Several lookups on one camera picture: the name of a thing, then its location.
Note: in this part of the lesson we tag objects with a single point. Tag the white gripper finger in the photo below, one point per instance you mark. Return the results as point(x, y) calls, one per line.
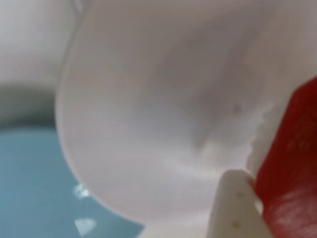
point(235, 210)

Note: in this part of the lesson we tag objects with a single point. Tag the white plastic cup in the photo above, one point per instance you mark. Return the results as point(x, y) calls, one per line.
point(153, 99)

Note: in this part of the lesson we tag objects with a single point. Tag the blue dish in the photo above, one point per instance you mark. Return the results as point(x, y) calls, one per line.
point(32, 178)

